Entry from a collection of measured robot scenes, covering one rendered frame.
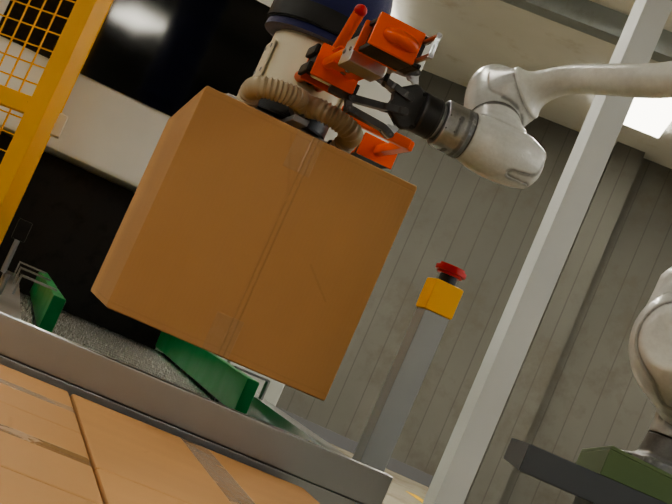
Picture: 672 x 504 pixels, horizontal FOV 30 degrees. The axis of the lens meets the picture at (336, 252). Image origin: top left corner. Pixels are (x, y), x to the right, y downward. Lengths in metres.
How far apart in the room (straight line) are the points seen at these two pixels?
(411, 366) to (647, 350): 1.02
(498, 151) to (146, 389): 0.73
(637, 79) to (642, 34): 3.28
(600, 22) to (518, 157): 7.42
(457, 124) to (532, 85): 0.20
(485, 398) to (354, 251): 3.12
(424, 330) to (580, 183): 2.70
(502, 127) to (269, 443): 0.68
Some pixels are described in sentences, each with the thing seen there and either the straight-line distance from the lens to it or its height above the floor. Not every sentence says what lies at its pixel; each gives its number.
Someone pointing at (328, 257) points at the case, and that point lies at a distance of 2.12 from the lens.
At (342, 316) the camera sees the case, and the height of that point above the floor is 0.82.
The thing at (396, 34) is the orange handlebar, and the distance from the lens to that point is 1.81.
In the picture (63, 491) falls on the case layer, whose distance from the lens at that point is 1.15.
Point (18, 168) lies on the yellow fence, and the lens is 2.75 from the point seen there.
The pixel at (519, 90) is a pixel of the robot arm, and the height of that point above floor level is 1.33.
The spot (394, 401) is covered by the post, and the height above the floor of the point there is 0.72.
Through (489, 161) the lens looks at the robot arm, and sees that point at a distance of 2.22.
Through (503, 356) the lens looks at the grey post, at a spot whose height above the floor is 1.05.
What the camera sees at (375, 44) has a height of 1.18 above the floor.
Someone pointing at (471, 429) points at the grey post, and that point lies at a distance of 5.20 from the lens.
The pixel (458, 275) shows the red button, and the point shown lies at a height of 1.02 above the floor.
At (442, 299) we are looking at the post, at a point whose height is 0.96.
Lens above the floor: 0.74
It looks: 5 degrees up
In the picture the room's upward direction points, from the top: 24 degrees clockwise
